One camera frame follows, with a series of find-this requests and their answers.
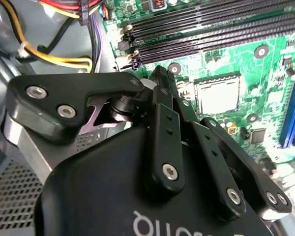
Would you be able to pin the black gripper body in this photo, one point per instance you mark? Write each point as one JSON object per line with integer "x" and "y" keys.
{"x": 88, "y": 191}

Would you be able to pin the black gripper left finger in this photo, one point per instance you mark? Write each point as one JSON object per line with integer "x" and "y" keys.
{"x": 88, "y": 83}

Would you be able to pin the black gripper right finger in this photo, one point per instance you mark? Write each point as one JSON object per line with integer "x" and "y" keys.
{"x": 206, "y": 167}

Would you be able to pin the silver CPU plate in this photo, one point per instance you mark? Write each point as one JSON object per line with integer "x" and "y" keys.
{"x": 217, "y": 96}

